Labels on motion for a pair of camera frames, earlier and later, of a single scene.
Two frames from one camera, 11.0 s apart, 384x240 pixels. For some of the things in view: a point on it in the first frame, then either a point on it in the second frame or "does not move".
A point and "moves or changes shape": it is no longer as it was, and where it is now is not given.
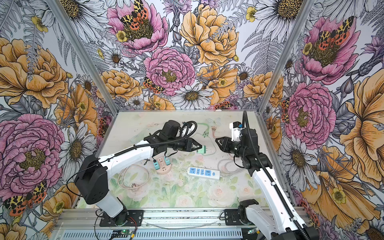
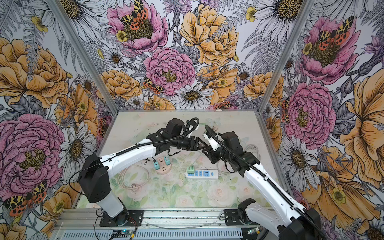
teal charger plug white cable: [156, 165] does not move
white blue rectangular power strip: [207, 173] does not move
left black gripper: [188, 146] does not move
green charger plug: [202, 150] moves or changes shape
